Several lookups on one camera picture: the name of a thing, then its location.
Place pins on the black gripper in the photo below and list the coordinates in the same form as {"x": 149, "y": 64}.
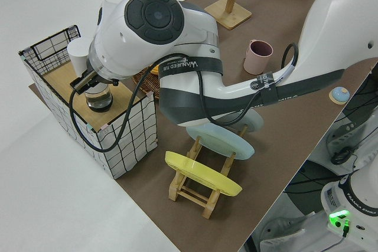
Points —
{"x": 94, "y": 78}

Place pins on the white bottle with glass base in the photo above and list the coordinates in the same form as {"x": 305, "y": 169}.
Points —
{"x": 77, "y": 54}

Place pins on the pink mug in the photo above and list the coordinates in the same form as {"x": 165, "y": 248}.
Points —
{"x": 255, "y": 60}

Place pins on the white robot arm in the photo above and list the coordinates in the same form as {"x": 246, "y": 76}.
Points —
{"x": 183, "y": 27}

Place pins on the brown wicker basket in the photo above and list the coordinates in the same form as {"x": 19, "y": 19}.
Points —
{"x": 147, "y": 85}

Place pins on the yellow plate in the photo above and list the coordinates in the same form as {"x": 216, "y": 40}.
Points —
{"x": 200, "y": 173}

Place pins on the light blue plate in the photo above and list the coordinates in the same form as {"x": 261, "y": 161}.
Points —
{"x": 224, "y": 142}

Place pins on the wooden plate rack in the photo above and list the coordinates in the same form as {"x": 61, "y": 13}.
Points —
{"x": 192, "y": 196}

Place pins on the grey plate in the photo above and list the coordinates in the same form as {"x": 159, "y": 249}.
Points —
{"x": 254, "y": 122}

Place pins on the brown table mat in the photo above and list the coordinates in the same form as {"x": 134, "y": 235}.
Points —
{"x": 274, "y": 13}

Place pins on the white power strip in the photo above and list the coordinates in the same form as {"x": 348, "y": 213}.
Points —
{"x": 342, "y": 135}

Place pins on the grey robot mounting pedestal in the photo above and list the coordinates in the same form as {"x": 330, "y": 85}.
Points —
{"x": 283, "y": 228}

